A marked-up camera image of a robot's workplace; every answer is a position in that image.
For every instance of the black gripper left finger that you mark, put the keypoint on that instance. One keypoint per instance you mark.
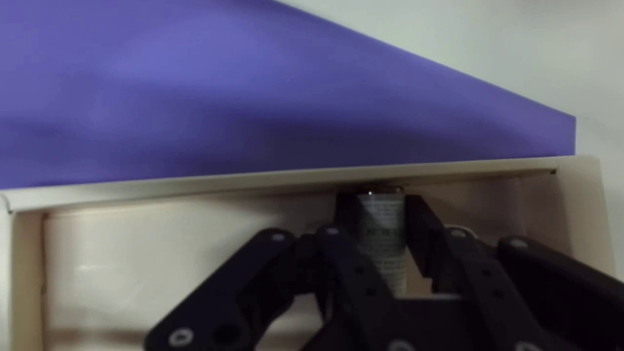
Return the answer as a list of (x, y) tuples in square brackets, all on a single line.
[(235, 306)]

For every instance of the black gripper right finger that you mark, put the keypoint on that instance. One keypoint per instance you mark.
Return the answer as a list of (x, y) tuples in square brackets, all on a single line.
[(522, 288)]

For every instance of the white bottle black cap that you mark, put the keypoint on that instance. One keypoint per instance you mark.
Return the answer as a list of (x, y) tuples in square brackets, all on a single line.
[(382, 234)]

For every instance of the wooden tray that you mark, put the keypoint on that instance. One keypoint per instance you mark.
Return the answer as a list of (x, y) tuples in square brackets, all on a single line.
[(91, 267)]

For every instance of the purple mat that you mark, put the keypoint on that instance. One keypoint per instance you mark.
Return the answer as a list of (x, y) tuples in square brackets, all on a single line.
[(116, 89)]

